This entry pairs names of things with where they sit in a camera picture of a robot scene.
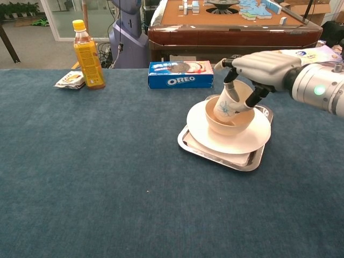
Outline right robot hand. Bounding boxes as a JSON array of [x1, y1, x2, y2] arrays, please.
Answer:
[[214, 51, 303, 113]]

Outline white paper cup blue flower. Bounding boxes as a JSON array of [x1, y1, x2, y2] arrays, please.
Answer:
[[213, 80, 252, 123]]

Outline purple robot base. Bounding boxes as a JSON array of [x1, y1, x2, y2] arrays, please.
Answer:
[[108, 0, 149, 69]]

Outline brown mahjong table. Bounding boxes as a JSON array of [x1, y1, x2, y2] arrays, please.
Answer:
[[147, 0, 324, 68]]

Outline white tissue pack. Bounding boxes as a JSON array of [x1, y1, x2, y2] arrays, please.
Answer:
[[279, 45, 343, 67]]

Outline beige bowl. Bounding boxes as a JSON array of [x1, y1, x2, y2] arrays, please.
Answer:
[[205, 96, 255, 137]]

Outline cardboard box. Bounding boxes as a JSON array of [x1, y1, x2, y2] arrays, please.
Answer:
[[279, 0, 332, 26]]

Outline black bag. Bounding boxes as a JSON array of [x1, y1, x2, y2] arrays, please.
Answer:
[[320, 20, 344, 48]]

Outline blue Oreo cookie box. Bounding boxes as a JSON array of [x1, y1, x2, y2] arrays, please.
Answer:
[[147, 60, 214, 90]]

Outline white round plate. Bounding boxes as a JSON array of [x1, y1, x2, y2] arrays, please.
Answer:
[[186, 100, 272, 155]]

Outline silver metal tray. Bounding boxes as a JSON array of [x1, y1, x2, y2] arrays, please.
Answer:
[[177, 94, 274, 172]]

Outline white folded napkin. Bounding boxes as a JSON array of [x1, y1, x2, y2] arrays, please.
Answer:
[[187, 132, 253, 167]]

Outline yellow tea drink bottle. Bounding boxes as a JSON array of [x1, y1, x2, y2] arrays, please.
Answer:
[[71, 19, 106, 91]]

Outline blue tablecloth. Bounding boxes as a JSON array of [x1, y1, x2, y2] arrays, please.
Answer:
[[0, 67, 344, 258]]

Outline small white snack packet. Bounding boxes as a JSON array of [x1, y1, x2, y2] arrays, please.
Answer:
[[54, 70, 86, 90]]

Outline green potted plants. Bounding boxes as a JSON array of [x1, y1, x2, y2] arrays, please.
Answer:
[[0, 2, 40, 23]]

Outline dark table leg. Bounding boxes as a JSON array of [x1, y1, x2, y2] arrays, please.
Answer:
[[0, 23, 21, 65]]

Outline tangled black cables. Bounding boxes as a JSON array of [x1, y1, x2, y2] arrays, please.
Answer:
[[97, 42, 113, 69]]

